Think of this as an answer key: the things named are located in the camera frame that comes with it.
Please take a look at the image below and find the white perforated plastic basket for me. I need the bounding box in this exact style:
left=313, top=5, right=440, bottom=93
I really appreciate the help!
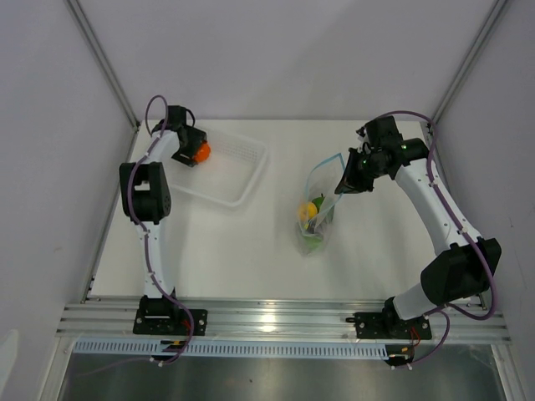
left=164, top=129, right=268, bottom=208

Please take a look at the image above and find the yellow toy lemon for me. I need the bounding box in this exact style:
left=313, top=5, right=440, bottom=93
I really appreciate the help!
left=298, top=201, right=318, bottom=222

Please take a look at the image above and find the right aluminium frame post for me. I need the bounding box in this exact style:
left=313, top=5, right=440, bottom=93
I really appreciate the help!
left=432, top=0, right=513, bottom=124

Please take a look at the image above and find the aluminium frame post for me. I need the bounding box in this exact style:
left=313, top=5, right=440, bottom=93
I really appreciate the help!
left=432, top=0, right=513, bottom=124
left=64, top=0, right=140, bottom=128

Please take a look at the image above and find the left aluminium frame post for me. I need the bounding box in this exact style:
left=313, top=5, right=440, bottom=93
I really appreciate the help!
left=64, top=0, right=140, bottom=128

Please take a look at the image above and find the green toy bell pepper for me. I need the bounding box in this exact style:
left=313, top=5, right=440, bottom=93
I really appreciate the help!
left=311, top=194, right=325, bottom=212

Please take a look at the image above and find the aluminium mounting rail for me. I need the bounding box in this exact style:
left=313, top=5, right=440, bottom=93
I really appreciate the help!
left=55, top=297, right=512, bottom=345

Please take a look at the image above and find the purple toy eggplant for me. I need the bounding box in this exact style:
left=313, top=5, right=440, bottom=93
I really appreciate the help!
left=305, top=217, right=332, bottom=236

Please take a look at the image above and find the white slotted cable duct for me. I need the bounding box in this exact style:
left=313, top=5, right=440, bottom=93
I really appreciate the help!
left=73, top=338, right=389, bottom=360

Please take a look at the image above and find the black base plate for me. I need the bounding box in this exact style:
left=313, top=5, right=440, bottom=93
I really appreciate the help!
left=133, top=309, right=208, bottom=337
left=345, top=312, right=432, bottom=340

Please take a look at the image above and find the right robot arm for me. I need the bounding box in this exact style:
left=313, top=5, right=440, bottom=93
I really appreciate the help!
left=334, top=112, right=502, bottom=338

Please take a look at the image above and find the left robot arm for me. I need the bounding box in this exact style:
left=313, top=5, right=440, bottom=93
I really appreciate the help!
left=119, top=105, right=211, bottom=334

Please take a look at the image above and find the orange toy pumpkin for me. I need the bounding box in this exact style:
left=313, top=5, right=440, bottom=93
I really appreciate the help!
left=193, top=142, right=211, bottom=164

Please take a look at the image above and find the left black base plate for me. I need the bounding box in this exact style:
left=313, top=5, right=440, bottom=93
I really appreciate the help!
left=133, top=309, right=208, bottom=337

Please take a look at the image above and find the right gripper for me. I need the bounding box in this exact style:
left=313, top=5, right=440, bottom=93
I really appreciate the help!
left=335, top=148, right=388, bottom=195

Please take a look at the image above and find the clear zip top bag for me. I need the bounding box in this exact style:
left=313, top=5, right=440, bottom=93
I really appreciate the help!
left=296, top=153, right=345, bottom=256

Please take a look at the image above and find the green toy bitter gourd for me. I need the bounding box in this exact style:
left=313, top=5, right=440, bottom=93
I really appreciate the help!
left=300, top=234, right=324, bottom=255

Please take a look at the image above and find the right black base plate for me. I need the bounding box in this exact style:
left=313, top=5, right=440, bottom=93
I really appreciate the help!
left=345, top=312, right=432, bottom=340

